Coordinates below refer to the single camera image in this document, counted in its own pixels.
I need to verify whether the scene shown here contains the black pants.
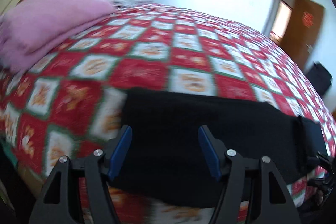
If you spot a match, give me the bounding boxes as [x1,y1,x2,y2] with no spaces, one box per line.
[108,88,326,207]

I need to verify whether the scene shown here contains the silver door handle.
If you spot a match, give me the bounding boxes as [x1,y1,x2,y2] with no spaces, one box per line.
[306,44,313,53]

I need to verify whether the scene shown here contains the brown wooden door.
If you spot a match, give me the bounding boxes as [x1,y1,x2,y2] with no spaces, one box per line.
[280,0,325,70]

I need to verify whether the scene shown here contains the red checkered Christmas bedspread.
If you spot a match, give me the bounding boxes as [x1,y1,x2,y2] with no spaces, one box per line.
[1,4,335,223]

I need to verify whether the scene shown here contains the black folding chair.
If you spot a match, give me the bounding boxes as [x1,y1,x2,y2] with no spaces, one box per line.
[305,62,333,98]

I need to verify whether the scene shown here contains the red double happiness decal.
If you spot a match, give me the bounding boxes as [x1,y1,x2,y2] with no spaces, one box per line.
[302,12,314,28]

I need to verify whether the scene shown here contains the pink folded blanket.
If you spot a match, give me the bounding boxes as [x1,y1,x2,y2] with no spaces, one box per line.
[1,0,116,73]

